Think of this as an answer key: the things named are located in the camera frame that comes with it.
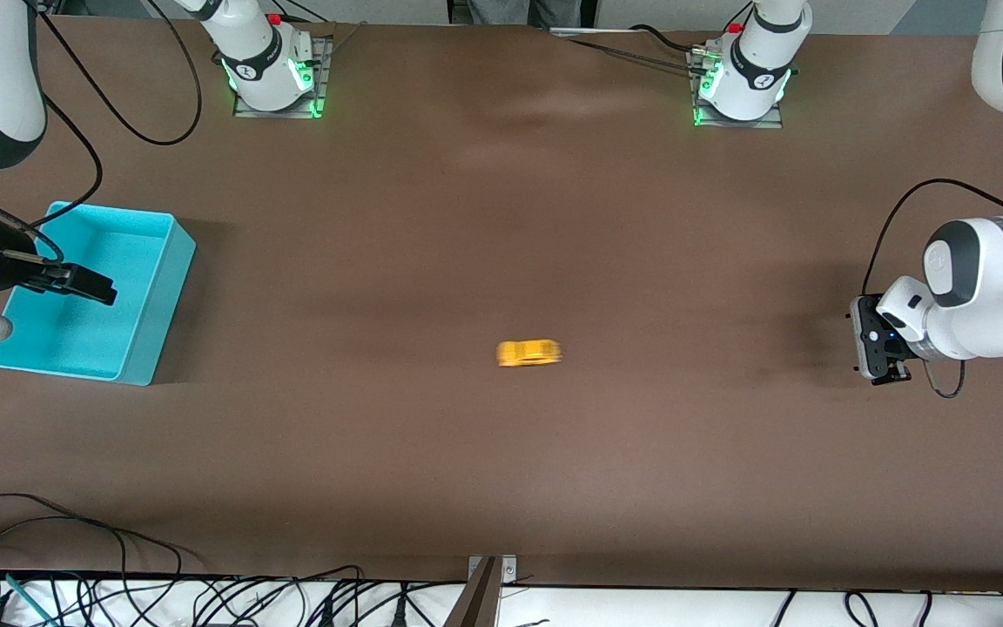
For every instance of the yellow toy beetle car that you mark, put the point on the yellow toy beetle car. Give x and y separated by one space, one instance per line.
529 353

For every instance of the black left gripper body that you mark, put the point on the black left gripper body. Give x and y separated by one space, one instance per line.
891 350

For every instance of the person in grey trousers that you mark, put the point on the person in grey trousers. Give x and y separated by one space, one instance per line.
523 12

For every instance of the dark metal camera post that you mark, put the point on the dark metal camera post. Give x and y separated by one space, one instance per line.
477 601

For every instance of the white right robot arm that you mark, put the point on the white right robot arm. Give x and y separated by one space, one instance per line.
5 87

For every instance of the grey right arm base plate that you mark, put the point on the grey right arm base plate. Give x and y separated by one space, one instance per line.
324 52

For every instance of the teal plastic bin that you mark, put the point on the teal plastic bin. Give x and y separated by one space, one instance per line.
131 252

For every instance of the grey left arm base plate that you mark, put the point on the grey left arm base plate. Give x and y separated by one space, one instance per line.
771 124

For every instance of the silver table edge bracket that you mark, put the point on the silver table edge bracket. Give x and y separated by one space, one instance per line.
508 568

